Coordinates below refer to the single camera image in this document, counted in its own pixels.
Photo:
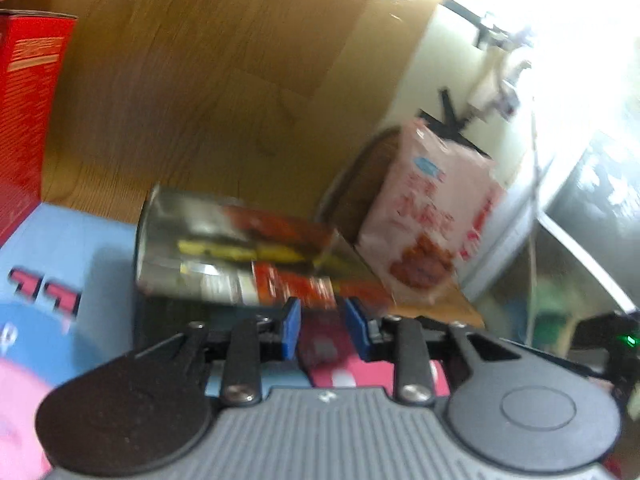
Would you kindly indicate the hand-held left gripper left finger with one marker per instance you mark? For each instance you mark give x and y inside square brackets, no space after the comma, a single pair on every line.
[291,330]

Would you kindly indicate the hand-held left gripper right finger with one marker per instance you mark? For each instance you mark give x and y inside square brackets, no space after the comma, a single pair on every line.
[357,330]

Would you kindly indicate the silver red snack packet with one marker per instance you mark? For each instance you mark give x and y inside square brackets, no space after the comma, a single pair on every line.
[210,220]

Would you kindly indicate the black cardboard box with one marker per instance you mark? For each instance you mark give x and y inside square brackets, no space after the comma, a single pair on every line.
[170,320]

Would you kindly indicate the pink snack bag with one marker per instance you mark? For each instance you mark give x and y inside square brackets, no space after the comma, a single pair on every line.
[425,200]

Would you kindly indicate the black metal rack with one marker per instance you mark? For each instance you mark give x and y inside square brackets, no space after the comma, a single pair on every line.
[450,125]

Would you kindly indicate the blue printed blanket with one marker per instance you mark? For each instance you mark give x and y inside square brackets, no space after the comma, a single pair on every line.
[75,250]

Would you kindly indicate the wooden headboard panel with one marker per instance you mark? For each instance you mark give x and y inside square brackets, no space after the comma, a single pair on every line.
[200,60]

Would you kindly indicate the red cardboard box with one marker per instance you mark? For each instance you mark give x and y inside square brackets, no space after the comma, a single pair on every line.
[30,110]

